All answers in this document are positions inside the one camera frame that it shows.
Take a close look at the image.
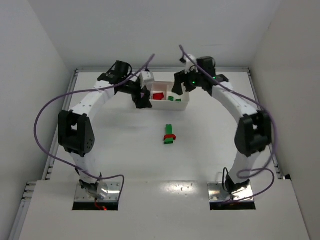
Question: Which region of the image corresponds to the red rounded lego brick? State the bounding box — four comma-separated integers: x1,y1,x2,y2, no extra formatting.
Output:
152,92,165,101

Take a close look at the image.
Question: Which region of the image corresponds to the green number lego brick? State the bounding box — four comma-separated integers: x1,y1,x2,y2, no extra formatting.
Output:
165,124,173,135

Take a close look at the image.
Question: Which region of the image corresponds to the red green rounded lego stack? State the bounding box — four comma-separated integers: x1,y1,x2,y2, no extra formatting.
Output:
163,134,176,145

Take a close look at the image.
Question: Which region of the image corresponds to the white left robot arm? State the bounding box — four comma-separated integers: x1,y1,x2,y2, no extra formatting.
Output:
58,60,155,197

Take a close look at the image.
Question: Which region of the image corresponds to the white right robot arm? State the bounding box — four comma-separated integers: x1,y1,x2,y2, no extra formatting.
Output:
172,54,272,194

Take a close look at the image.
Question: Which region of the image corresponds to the white compartment tray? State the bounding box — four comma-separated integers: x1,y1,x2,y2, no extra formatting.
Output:
146,81,190,111

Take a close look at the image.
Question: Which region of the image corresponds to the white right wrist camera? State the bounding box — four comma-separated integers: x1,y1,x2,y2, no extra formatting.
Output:
179,54,198,74

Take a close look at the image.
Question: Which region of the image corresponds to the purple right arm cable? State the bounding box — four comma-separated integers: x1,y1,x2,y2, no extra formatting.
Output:
178,44,279,205

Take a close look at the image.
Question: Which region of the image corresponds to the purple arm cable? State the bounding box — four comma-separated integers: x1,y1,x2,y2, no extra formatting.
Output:
178,44,279,205
33,53,156,196

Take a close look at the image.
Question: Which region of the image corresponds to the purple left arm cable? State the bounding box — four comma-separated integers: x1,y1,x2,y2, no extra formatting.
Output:
33,53,156,196

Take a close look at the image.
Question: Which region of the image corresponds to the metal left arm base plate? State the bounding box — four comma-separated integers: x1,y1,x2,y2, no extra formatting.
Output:
74,181,121,203

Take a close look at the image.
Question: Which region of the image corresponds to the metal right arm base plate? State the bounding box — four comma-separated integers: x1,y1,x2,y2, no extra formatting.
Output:
207,182,254,203

